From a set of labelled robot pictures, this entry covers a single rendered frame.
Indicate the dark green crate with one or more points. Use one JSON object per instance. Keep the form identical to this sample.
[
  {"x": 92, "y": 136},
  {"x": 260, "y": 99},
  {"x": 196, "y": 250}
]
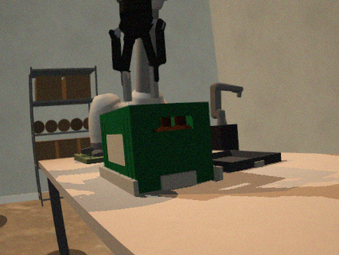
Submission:
[{"x": 132, "y": 149}]

